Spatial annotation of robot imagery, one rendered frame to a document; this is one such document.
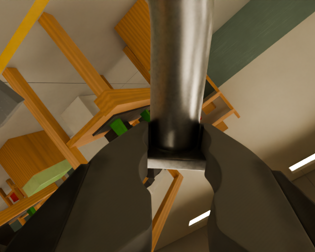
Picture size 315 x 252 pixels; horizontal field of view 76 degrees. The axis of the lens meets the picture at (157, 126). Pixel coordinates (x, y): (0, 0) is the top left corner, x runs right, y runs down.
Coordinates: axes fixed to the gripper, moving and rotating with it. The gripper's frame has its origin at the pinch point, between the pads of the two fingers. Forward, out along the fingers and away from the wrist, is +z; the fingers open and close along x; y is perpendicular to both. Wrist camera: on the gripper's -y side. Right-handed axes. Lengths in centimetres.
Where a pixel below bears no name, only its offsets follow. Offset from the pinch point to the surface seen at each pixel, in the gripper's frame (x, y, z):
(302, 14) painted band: 333, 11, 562
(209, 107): 127, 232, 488
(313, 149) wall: 406, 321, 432
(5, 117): -16.4, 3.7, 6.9
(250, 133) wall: 254, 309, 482
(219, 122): 154, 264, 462
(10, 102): -15.3, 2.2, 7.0
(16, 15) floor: -103, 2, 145
